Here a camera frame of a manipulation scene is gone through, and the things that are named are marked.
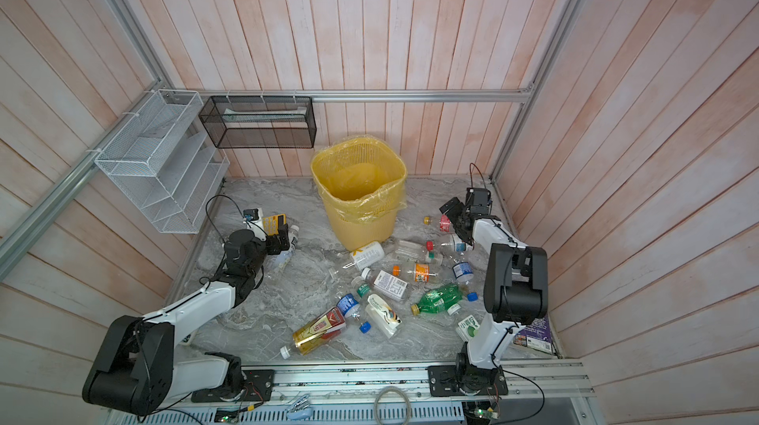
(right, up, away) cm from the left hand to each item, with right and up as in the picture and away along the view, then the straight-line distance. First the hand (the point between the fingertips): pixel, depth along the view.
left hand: (274, 229), depth 89 cm
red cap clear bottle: (+57, -6, +7) cm, 58 cm away
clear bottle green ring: (+42, -8, +6) cm, 43 cm away
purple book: (+76, -29, -10) cm, 81 cm away
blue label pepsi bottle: (+24, -21, -7) cm, 33 cm away
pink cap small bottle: (+55, +2, +12) cm, 57 cm away
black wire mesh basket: (-11, +38, +16) cm, 42 cm away
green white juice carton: (+57, -27, -9) cm, 63 cm away
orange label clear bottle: (+45, -13, -1) cm, 47 cm away
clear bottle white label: (+28, -8, +1) cm, 29 cm away
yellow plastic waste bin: (+27, +15, +15) cm, 34 cm away
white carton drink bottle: (+33, -23, -9) cm, 41 cm away
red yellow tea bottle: (+15, -26, -13) cm, 33 cm away
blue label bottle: (+58, -14, -1) cm, 60 cm away
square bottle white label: (+35, -17, -1) cm, 39 cm away
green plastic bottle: (+52, -20, -5) cm, 56 cm away
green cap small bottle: (+27, -17, -3) cm, 32 cm away
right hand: (+57, +5, +10) cm, 58 cm away
